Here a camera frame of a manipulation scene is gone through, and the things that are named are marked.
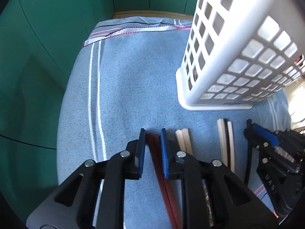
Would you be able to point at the dark red chopstick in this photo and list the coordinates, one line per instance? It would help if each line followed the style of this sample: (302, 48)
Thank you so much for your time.
(162, 178)

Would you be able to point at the blue striped table cloth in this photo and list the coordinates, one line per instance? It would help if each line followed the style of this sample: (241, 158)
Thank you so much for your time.
(122, 84)

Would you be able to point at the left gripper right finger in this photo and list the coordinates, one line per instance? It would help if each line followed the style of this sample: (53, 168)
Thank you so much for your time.
(233, 204)

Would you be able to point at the white plastic utensil basket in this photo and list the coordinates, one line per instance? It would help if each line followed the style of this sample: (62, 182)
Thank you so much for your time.
(240, 52)

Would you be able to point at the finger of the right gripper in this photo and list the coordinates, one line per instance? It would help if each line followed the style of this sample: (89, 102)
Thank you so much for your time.
(256, 134)

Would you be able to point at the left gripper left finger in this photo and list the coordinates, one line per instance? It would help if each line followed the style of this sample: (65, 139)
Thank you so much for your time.
(93, 195)

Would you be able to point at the metal spoon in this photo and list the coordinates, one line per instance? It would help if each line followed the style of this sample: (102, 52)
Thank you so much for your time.
(210, 215)

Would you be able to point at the black chopstick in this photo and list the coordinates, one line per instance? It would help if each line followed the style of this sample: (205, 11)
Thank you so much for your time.
(249, 163)

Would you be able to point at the beige chopstick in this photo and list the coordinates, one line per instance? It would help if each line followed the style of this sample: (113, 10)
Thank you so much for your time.
(180, 137)
(231, 146)
(187, 141)
(224, 145)

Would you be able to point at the green kitchen cabinets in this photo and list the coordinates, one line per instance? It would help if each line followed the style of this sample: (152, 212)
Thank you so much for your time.
(40, 40)

